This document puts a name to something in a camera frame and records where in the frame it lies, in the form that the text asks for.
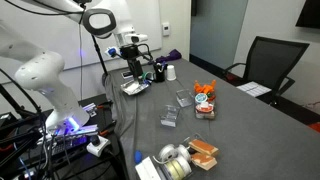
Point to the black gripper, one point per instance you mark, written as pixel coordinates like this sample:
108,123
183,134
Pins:
130,53

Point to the green cup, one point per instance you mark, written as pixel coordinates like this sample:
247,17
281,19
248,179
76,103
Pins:
146,79

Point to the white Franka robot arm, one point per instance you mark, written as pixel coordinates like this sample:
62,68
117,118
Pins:
40,73

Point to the black pen cup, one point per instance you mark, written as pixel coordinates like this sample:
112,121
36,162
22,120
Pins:
159,74

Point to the white paper cup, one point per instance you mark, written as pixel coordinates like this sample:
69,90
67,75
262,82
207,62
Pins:
171,73

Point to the black flat device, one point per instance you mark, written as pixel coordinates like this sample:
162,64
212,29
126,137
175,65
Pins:
126,74

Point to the crumpled foil tray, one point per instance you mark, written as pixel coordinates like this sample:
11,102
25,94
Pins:
131,88

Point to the purple cloth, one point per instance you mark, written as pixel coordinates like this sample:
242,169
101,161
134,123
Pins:
171,55

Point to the black tripod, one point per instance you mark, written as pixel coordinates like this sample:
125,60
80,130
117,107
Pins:
99,55

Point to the large clear plastic box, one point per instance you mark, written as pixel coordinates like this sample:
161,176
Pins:
169,116

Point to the small clear plastic box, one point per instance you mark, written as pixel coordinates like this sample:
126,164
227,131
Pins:
184,98

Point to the whiteboard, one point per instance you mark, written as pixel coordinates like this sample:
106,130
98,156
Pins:
146,20

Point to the round teal tin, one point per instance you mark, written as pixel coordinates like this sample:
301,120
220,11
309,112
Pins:
201,98

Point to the orange toy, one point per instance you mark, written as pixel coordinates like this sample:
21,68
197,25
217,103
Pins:
204,88

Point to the blue oval object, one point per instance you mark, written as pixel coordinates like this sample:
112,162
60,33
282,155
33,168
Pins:
138,156

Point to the white emergency stop box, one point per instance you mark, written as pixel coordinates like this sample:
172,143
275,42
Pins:
97,146

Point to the silver tape roll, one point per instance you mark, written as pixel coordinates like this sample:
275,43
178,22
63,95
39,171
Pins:
167,152

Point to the white tape roll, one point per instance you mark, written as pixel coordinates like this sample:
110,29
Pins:
184,152

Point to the white flat box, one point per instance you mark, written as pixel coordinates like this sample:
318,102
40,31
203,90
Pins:
146,169

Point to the white paper sheet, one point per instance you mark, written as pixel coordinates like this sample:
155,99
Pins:
254,89

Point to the grey tablecloth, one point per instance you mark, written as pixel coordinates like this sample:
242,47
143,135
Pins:
253,133

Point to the black office chair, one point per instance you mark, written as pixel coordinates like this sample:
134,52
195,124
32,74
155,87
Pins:
273,63

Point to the orange floor object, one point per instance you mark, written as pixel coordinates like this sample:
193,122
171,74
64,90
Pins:
315,127

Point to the white wall thermostat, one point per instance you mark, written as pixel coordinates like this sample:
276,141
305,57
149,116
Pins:
166,29

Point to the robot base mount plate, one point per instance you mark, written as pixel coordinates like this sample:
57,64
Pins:
78,131

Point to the black wall monitor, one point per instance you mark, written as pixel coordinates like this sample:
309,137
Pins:
310,13

